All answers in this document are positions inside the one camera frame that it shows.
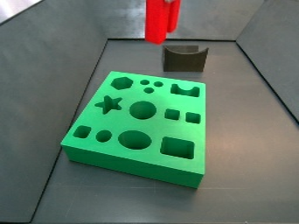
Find red double-square block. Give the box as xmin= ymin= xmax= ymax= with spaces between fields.
xmin=144 ymin=0 xmax=182 ymax=45

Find green foam shape board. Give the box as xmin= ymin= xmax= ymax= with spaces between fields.
xmin=60 ymin=72 xmax=206 ymax=188

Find black curved stand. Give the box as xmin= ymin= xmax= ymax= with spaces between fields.
xmin=163 ymin=45 xmax=210 ymax=72

